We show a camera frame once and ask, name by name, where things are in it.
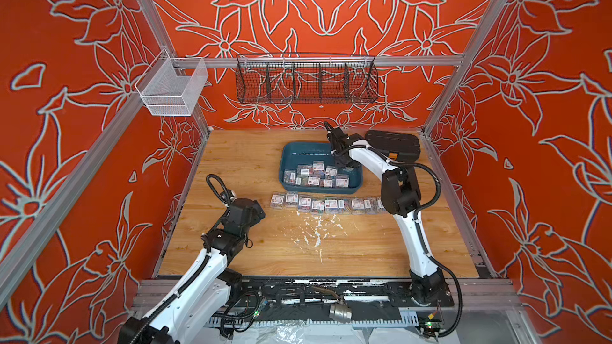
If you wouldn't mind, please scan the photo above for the clear paper clip box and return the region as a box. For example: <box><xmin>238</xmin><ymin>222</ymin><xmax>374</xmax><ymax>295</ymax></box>
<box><xmin>311</xmin><ymin>198</ymin><xmax>325</xmax><ymax>215</ymax></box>
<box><xmin>363</xmin><ymin>197</ymin><xmax>378</xmax><ymax>214</ymax></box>
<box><xmin>376</xmin><ymin>197</ymin><xmax>387</xmax><ymax>213</ymax></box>
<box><xmin>285</xmin><ymin>192</ymin><xmax>300</xmax><ymax>209</ymax></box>
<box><xmin>270</xmin><ymin>193</ymin><xmax>285</xmax><ymax>209</ymax></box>
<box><xmin>324</xmin><ymin>197</ymin><xmax>339</xmax><ymax>214</ymax></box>
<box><xmin>338</xmin><ymin>198</ymin><xmax>351</xmax><ymax>215</ymax></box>
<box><xmin>350</xmin><ymin>197</ymin><xmax>365</xmax><ymax>215</ymax></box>
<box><xmin>297</xmin><ymin>194</ymin><xmax>312</xmax><ymax>213</ymax></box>

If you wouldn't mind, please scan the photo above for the blue plastic storage tray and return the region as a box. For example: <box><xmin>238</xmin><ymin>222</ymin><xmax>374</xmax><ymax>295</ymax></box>
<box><xmin>277</xmin><ymin>141</ymin><xmax>364</xmax><ymax>195</ymax></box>

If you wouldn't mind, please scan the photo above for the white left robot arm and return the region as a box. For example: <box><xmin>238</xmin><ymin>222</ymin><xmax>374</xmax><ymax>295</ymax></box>
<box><xmin>117</xmin><ymin>174</ymin><xmax>266</xmax><ymax>343</ymax></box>

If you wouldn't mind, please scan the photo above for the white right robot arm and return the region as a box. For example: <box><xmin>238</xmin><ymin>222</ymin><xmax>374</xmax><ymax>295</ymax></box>
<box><xmin>324</xmin><ymin>122</ymin><xmax>463</xmax><ymax>309</ymax></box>

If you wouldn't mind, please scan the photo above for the black plastic tool case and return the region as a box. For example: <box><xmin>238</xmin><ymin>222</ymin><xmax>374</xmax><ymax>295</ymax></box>
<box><xmin>365</xmin><ymin>130</ymin><xmax>421</xmax><ymax>162</ymax></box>

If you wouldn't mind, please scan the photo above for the silver metal cylinder fitting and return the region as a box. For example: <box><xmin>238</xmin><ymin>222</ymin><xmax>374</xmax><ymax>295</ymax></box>
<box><xmin>329</xmin><ymin>302</ymin><xmax>352</xmax><ymax>323</ymax></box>

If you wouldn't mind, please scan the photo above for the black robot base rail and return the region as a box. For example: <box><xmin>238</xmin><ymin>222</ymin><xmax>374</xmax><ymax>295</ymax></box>
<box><xmin>225</xmin><ymin>276</ymin><xmax>461</xmax><ymax>331</ymax></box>

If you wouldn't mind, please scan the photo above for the black wire wall basket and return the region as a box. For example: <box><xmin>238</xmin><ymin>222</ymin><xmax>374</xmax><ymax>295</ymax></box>
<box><xmin>235</xmin><ymin>53</ymin><xmax>380</xmax><ymax>105</ymax></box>

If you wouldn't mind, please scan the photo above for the white wire mesh basket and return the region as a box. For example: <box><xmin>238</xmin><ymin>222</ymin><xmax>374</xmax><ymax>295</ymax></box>
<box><xmin>135</xmin><ymin>57</ymin><xmax>209</xmax><ymax>116</ymax></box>

